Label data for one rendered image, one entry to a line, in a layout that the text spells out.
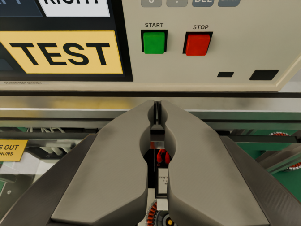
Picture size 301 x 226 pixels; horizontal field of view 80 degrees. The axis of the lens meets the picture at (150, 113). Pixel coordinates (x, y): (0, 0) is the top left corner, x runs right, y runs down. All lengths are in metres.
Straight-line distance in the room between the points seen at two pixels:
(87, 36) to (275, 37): 0.16
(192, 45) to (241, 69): 0.07
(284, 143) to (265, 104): 0.10
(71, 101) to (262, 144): 0.27
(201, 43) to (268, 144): 0.19
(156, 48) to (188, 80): 0.06
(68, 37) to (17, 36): 0.04
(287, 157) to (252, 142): 0.08
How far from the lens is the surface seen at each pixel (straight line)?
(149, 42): 0.17
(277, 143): 0.32
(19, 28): 0.20
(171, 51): 0.18
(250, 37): 0.19
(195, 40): 0.17
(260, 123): 0.26
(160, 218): 0.49
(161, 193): 0.42
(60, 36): 0.19
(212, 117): 0.22
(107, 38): 0.18
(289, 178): 0.67
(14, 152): 0.29
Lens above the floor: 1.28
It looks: 58 degrees down
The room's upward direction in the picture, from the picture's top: 2 degrees counter-clockwise
